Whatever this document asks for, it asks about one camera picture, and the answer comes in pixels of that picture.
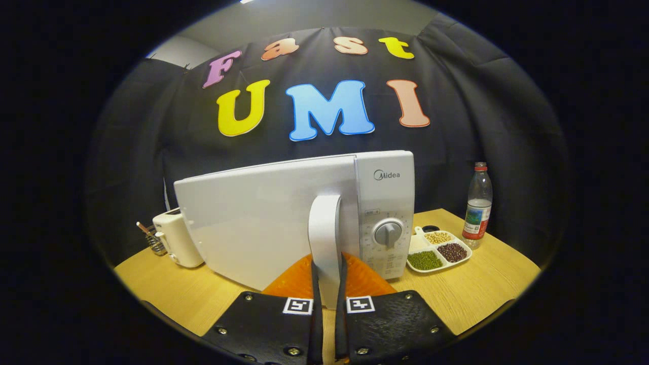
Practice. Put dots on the pile of green beans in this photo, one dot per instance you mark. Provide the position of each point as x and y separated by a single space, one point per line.
425 260

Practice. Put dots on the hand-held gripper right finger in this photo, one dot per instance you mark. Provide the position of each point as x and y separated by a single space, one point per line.
340 329

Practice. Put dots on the clear plastic water bottle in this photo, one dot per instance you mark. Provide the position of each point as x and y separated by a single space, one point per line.
477 213

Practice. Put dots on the white bread toaster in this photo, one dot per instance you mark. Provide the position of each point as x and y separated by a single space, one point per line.
177 243

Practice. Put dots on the pile of dark red beans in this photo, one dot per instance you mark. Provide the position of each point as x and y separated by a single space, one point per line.
452 252

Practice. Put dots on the pile of yellow soybeans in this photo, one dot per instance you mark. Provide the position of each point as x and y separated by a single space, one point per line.
438 237

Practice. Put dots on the small black object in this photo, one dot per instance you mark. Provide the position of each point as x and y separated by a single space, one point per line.
431 228

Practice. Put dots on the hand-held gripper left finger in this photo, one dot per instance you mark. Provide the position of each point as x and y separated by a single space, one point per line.
317 334

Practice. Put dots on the black backdrop cloth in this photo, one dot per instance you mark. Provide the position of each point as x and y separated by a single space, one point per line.
456 101

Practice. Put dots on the white toaster oven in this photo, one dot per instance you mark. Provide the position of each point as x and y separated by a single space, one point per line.
253 228

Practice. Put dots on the white divided plate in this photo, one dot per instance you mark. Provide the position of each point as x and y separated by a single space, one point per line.
417 243

